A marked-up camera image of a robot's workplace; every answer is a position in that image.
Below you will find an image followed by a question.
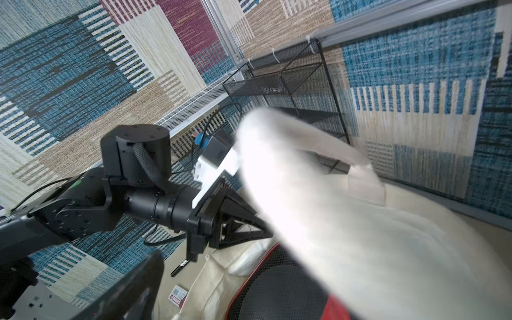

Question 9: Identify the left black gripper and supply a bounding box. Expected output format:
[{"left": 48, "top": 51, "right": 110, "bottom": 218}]
[{"left": 186, "top": 177, "right": 273, "bottom": 262}]

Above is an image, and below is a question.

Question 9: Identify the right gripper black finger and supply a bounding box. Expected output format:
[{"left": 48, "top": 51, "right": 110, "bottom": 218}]
[{"left": 73, "top": 250, "right": 165, "bottom": 319}]

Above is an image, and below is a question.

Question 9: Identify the black red mesh case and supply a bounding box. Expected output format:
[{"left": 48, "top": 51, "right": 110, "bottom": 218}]
[{"left": 225, "top": 244, "right": 356, "bottom": 319}]

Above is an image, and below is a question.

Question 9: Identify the white canvas tote bag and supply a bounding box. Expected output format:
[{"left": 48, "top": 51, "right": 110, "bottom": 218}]
[{"left": 177, "top": 107, "right": 511, "bottom": 319}]

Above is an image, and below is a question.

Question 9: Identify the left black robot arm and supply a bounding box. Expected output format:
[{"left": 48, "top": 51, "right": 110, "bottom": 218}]
[{"left": 1, "top": 124, "right": 272, "bottom": 319}]

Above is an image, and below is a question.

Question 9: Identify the small red white card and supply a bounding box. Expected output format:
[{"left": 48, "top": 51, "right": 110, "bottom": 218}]
[{"left": 168, "top": 285, "right": 189, "bottom": 308}]

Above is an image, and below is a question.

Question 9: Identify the black marker pen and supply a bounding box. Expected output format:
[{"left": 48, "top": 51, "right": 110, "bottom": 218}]
[{"left": 170, "top": 259, "right": 189, "bottom": 277}]

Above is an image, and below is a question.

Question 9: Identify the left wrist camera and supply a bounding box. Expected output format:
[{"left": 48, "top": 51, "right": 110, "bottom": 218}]
[{"left": 193, "top": 129, "right": 241, "bottom": 191}]

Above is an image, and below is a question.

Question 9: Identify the white wire mesh basket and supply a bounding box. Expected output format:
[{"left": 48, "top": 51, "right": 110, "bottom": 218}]
[{"left": 156, "top": 83, "right": 228, "bottom": 136}]

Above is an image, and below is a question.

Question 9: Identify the black wire mesh shelf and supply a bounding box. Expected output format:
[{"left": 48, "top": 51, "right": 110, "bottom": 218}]
[{"left": 222, "top": 37, "right": 352, "bottom": 173}]

